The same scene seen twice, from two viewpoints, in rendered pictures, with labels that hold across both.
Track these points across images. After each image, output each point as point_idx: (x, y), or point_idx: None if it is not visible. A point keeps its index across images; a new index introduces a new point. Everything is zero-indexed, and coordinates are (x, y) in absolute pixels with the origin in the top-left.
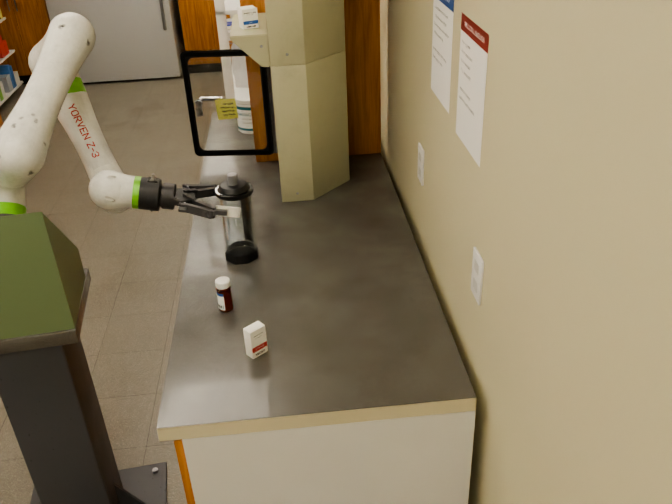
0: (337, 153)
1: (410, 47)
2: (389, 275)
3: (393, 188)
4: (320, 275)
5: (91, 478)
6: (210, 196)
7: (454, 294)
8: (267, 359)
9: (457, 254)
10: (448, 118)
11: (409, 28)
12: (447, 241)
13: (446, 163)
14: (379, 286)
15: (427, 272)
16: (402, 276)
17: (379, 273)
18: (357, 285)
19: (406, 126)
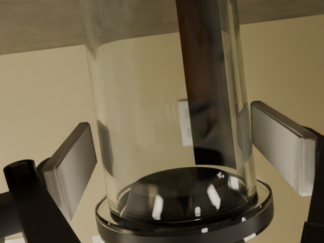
0: None
1: (287, 222)
2: (64, 34)
3: (312, 15)
4: (42, 0)
5: None
6: (317, 160)
7: (11, 74)
8: None
9: (17, 124)
10: (94, 230)
11: (296, 240)
12: (57, 110)
13: (87, 186)
14: (31, 33)
15: (78, 45)
16: (64, 39)
17: (68, 31)
18: (24, 25)
19: (296, 118)
